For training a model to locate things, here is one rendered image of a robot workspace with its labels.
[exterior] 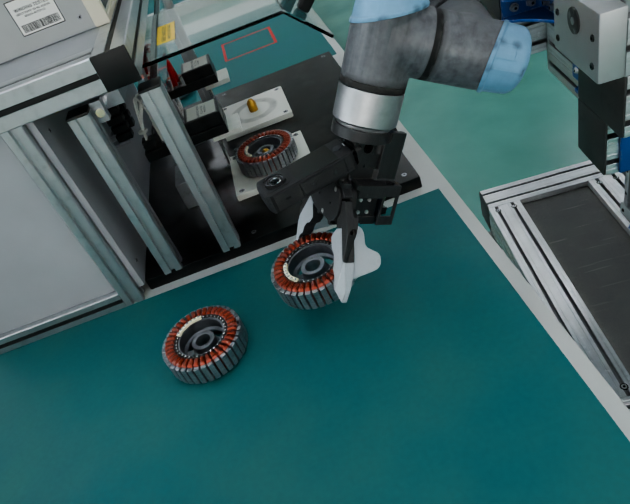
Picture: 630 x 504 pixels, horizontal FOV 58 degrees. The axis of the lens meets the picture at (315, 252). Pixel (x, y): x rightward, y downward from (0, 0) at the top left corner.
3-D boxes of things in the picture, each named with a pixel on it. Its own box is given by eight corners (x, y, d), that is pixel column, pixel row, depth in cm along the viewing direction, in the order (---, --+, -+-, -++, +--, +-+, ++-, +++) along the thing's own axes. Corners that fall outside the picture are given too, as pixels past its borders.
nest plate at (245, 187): (302, 135, 112) (300, 129, 111) (318, 171, 100) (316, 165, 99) (231, 162, 112) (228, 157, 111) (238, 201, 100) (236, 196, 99)
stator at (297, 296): (336, 236, 79) (327, 216, 77) (376, 278, 71) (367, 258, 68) (268, 278, 78) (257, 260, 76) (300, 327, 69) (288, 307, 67)
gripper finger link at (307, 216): (330, 247, 81) (358, 213, 74) (292, 250, 79) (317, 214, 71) (324, 229, 82) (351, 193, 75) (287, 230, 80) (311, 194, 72)
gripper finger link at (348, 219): (361, 261, 65) (356, 185, 65) (349, 262, 64) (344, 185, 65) (341, 262, 69) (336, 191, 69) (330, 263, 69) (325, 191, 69)
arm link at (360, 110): (358, 93, 59) (325, 73, 65) (349, 136, 61) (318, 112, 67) (417, 98, 62) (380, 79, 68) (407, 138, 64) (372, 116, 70)
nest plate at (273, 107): (282, 90, 131) (280, 85, 130) (293, 116, 119) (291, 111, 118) (221, 113, 131) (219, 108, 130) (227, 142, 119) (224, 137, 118)
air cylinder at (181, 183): (211, 179, 109) (199, 155, 106) (214, 199, 103) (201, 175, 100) (186, 189, 109) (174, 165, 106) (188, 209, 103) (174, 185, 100)
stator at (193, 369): (265, 342, 76) (255, 324, 73) (199, 401, 71) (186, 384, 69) (220, 309, 83) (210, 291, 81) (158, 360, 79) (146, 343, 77)
